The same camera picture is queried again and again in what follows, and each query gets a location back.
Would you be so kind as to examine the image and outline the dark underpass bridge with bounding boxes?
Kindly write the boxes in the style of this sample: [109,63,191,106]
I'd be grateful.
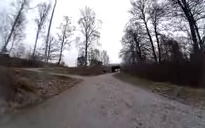
[109,63,122,73]

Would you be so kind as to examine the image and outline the brown grassy embankment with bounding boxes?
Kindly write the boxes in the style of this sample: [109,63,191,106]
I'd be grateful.
[0,53,112,77]

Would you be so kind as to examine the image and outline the grey gravel path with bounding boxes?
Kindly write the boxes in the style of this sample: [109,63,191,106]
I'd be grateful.
[0,68,205,128]

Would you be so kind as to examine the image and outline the group of bare trees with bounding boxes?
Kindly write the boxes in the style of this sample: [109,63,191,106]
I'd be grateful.
[0,0,110,67]

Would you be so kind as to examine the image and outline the row of bare trees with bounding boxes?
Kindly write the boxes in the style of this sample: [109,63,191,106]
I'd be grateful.
[118,0,205,66]

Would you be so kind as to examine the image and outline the dark hedge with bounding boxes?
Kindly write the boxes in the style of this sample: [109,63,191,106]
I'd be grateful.
[120,53,205,90]

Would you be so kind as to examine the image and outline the leaf-strewn grass patch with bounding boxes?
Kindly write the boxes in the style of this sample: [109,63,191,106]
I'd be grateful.
[0,65,84,116]

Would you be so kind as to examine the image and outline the leaf-strewn grass verge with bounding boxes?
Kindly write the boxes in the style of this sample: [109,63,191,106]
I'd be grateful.
[113,72,205,111]

